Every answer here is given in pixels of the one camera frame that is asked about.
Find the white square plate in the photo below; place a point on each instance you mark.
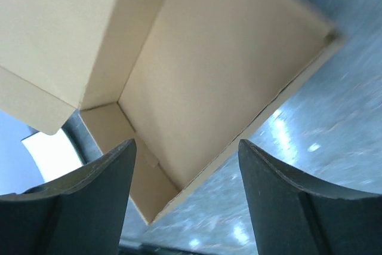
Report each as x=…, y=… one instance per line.
x=54, y=155

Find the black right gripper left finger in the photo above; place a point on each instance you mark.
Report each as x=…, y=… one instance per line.
x=81, y=212

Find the brown cardboard box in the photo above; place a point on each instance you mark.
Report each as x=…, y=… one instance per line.
x=187, y=79

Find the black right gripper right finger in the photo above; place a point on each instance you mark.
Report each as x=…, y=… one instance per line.
x=293, y=212

